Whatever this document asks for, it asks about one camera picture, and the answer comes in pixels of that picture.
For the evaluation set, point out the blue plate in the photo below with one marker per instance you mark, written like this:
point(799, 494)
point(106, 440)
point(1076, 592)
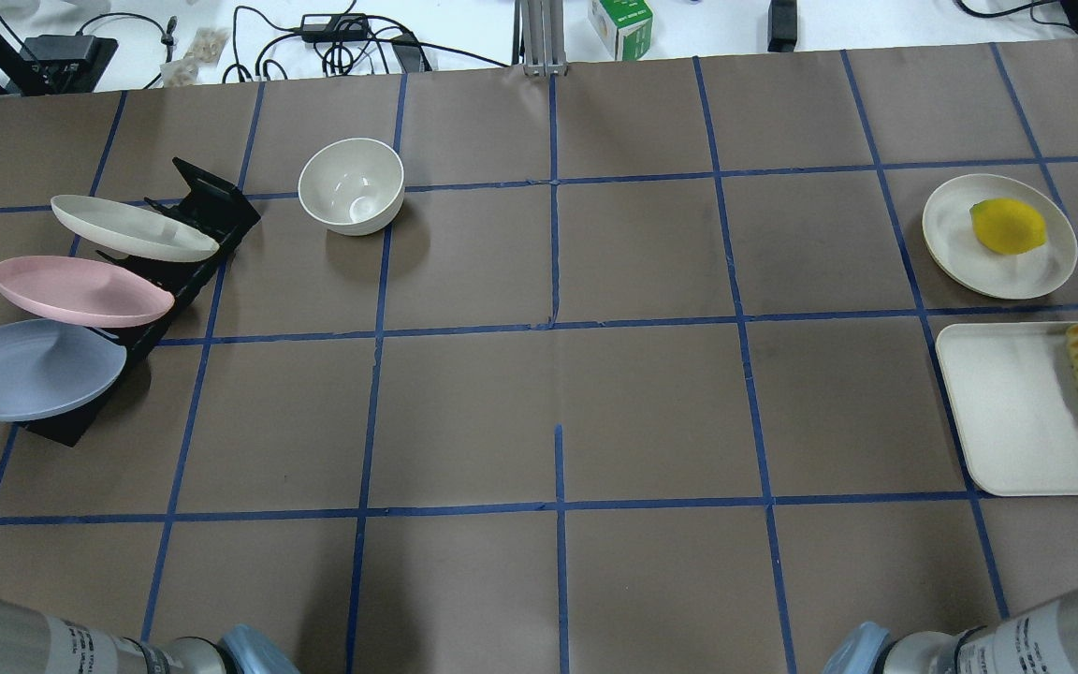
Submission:
point(47, 368)

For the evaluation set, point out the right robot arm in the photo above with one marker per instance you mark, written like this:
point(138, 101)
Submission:
point(1043, 639)

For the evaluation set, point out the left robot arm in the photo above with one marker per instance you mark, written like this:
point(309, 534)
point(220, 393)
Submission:
point(34, 642)

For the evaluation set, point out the pink plate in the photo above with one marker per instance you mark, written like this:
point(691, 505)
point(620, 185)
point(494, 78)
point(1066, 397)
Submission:
point(82, 292)

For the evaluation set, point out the cream plate under lemon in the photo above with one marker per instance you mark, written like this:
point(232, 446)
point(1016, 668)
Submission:
point(947, 232)

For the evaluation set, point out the cream plate in rack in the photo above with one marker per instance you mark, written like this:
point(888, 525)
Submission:
point(131, 230)

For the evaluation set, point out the black plate rack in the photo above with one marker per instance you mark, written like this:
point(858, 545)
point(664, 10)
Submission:
point(215, 207)

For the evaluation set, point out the white rectangular tray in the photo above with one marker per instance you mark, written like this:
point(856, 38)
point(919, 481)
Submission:
point(1015, 405)

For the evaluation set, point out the yellow lemon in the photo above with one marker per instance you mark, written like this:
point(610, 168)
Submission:
point(1007, 226)

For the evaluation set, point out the cream bowl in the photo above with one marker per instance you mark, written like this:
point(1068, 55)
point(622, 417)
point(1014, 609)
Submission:
point(354, 187)

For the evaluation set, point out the black power adapter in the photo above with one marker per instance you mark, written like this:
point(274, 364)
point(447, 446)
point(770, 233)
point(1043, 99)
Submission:
point(334, 27)

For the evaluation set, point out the green white carton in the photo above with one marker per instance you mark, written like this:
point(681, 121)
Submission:
point(625, 27)

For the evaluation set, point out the aluminium frame post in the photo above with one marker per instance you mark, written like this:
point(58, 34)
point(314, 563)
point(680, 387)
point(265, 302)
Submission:
point(538, 38)

